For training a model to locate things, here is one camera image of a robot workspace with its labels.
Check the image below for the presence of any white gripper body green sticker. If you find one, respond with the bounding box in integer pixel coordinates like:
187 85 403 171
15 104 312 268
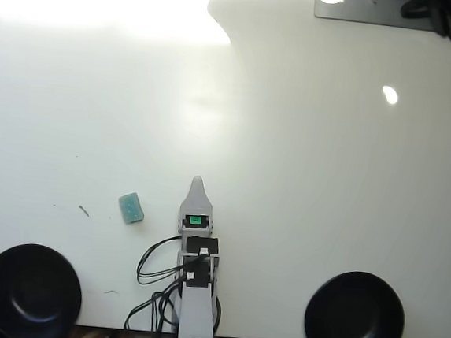
176 210 215 240

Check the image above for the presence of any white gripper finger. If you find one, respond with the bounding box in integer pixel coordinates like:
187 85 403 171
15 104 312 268
179 174 217 217

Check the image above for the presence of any blue foam cube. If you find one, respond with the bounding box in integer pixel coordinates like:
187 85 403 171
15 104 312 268
116 191 147 228

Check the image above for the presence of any black round bowl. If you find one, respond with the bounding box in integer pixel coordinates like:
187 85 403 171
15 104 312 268
0 240 87 338
301 266 410 338

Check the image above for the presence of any thin black looped cable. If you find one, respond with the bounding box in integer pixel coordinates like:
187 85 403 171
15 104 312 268
135 231 184 291

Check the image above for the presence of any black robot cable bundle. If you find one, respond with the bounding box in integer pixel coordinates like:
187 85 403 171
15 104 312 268
123 277 186 336

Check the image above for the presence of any short black arced cable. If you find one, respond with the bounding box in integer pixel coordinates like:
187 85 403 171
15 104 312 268
213 294 225 332

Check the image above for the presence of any black cable tangle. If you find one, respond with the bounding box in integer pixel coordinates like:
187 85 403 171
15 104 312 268
396 0 451 59

